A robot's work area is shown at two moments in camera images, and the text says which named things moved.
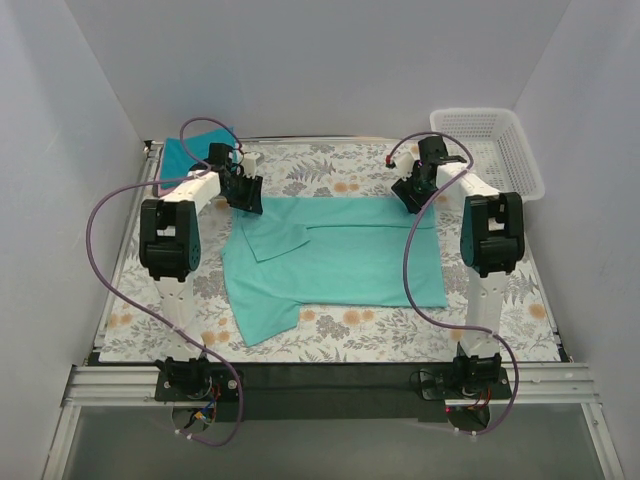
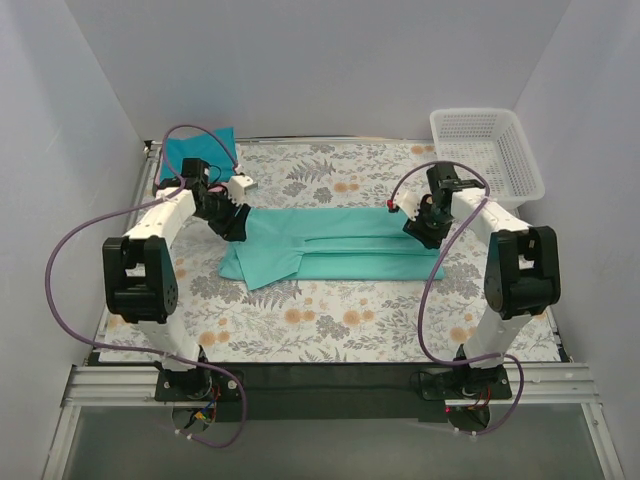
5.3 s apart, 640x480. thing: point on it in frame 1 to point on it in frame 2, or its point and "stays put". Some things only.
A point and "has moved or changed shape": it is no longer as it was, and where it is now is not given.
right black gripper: x=413 y=188 to x=422 y=230
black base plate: x=336 y=393 stays put
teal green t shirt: x=331 y=251 has moved or changed shape
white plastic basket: x=495 y=146 stays put
